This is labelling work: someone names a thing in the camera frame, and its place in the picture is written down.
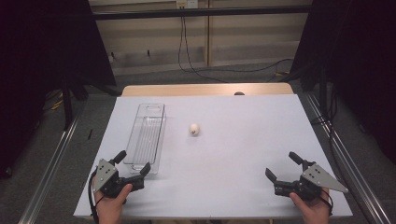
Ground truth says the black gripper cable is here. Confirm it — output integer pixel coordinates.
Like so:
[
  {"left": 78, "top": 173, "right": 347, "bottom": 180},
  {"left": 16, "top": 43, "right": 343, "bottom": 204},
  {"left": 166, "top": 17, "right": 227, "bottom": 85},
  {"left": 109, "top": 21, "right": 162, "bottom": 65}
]
[
  {"left": 317, "top": 188, "right": 334, "bottom": 217},
  {"left": 88, "top": 169, "right": 102, "bottom": 224}
]

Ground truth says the white wall socket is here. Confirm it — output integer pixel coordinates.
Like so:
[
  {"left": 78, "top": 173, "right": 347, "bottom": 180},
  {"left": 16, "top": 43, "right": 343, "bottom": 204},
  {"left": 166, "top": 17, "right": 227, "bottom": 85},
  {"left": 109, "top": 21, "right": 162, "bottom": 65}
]
[{"left": 176, "top": 0, "right": 199, "bottom": 9}]

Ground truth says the person's left hand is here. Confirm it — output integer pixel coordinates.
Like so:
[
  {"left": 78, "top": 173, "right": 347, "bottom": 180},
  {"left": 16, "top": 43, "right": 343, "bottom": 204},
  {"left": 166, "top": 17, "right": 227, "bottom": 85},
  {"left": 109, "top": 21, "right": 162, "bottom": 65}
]
[{"left": 92, "top": 183, "right": 134, "bottom": 224}]

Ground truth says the black socket cable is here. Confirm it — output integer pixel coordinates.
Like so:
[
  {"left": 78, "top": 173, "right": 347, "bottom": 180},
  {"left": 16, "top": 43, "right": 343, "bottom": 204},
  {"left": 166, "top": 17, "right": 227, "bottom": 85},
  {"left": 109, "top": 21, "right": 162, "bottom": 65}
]
[
  {"left": 181, "top": 16, "right": 230, "bottom": 84},
  {"left": 177, "top": 16, "right": 188, "bottom": 74}
]

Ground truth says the wooden table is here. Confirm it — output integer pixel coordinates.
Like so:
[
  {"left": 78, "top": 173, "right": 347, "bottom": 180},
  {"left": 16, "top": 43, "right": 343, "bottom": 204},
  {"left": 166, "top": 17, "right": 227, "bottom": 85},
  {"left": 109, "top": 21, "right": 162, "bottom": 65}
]
[{"left": 120, "top": 82, "right": 295, "bottom": 97}]

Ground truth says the metal floor rail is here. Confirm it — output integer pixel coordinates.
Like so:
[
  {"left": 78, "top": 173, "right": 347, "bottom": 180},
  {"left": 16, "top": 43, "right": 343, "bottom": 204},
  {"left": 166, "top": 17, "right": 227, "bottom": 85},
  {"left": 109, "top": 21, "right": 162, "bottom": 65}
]
[
  {"left": 303, "top": 92, "right": 393, "bottom": 224},
  {"left": 18, "top": 118, "right": 80, "bottom": 224}
]

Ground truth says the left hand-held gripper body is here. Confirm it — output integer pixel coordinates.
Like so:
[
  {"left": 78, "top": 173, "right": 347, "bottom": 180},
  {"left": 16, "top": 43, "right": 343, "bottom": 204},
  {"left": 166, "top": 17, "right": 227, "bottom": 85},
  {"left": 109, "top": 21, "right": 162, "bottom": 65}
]
[{"left": 92, "top": 158, "right": 146, "bottom": 199}]

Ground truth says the black curtain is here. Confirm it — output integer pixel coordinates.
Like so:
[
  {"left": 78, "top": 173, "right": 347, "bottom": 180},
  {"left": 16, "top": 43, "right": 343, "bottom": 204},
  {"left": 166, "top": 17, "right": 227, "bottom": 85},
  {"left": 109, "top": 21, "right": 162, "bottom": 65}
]
[
  {"left": 289, "top": 0, "right": 396, "bottom": 162},
  {"left": 0, "top": 0, "right": 118, "bottom": 180}
]

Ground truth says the yellow cable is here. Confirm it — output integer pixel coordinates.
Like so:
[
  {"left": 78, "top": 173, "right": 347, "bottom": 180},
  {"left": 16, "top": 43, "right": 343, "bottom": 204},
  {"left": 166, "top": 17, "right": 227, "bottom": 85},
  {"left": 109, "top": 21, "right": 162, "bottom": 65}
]
[{"left": 46, "top": 96, "right": 64, "bottom": 111}]

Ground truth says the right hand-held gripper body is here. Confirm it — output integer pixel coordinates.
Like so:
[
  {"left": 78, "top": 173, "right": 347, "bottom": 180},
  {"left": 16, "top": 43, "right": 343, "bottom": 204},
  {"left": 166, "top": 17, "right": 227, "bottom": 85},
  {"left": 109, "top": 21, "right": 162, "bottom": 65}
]
[{"left": 274, "top": 161, "right": 349, "bottom": 202}]

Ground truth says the clear plastic container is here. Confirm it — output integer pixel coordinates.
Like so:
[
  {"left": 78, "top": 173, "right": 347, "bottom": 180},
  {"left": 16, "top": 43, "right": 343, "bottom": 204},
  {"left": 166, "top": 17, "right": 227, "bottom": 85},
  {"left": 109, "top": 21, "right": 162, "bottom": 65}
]
[{"left": 122, "top": 103, "right": 167, "bottom": 175}]

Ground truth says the person's right hand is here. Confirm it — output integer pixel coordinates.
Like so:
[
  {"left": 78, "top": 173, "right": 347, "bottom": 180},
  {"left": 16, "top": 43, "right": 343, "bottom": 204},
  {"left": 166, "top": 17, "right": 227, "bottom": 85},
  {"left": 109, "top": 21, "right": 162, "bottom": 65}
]
[{"left": 289, "top": 186, "right": 332, "bottom": 224}]

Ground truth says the white table board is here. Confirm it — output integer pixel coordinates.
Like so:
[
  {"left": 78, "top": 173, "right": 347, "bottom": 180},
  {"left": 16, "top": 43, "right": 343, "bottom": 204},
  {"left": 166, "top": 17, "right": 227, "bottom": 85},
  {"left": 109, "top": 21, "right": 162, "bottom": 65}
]
[{"left": 73, "top": 94, "right": 354, "bottom": 218}]

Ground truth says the black cable bundle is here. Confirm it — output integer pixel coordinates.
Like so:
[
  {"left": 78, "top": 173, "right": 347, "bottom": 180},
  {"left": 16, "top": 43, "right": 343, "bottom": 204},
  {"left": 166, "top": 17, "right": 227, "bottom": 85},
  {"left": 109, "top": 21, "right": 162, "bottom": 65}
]
[{"left": 311, "top": 71, "right": 347, "bottom": 175}]

